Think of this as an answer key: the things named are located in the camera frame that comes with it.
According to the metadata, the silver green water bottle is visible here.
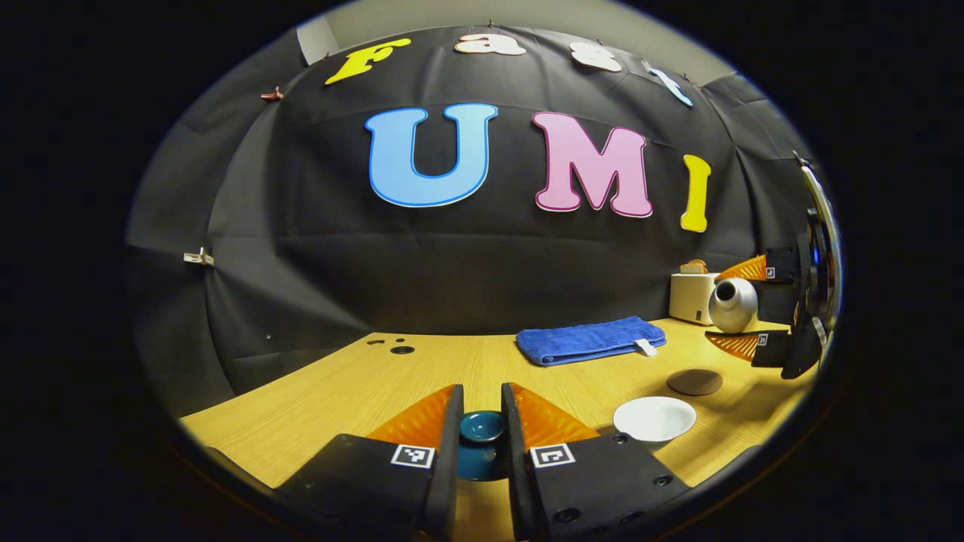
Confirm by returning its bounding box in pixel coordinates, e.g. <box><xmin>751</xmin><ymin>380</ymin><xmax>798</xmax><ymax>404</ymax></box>
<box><xmin>708</xmin><ymin>277</ymin><xmax>759</xmax><ymax>334</ymax></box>

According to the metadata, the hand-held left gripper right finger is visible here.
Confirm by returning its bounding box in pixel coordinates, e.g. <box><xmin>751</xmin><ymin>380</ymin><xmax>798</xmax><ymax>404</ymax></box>
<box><xmin>501</xmin><ymin>382</ymin><xmax>690</xmax><ymax>541</ymax></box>

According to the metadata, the white teacup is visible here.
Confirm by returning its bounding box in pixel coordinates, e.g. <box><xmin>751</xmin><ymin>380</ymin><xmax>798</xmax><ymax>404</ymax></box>
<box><xmin>612</xmin><ymin>396</ymin><xmax>697</xmax><ymax>451</ymax></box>

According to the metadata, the folded blue towel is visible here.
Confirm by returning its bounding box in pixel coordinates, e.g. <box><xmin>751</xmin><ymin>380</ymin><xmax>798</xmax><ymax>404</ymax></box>
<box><xmin>516</xmin><ymin>315</ymin><xmax>667</xmax><ymax>367</ymax></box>

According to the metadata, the round brown coaster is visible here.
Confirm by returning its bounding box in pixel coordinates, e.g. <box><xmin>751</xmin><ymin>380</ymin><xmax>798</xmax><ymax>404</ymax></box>
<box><xmin>667</xmin><ymin>368</ymin><xmax>724</xmax><ymax>397</ymax></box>

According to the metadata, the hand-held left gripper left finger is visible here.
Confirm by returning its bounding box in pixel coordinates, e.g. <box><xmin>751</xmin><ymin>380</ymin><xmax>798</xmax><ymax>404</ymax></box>
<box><xmin>275</xmin><ymin>384</ymin><xmax>465</xmax><ymax>539</ymax></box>

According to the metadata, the black backdrop cloth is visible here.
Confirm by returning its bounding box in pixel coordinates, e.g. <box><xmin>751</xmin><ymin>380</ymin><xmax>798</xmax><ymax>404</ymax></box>
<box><xmin>127</xmin><ymin>23</ymin><xmax>822</xmax><ymax>419</ymax></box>

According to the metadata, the teal teacup lid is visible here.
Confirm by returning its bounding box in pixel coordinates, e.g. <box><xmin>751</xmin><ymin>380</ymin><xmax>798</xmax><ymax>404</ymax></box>
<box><xmin>456</xmin><ymin>410</ymin><xmax>507</xmax><ymax>483</ymax></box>

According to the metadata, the white toaster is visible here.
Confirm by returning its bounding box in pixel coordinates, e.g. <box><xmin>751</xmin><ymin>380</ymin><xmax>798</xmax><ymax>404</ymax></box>
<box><xmin>669</xmin><ymin>273</ymin><xmax>720</xmax><ymax>326</ymax></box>

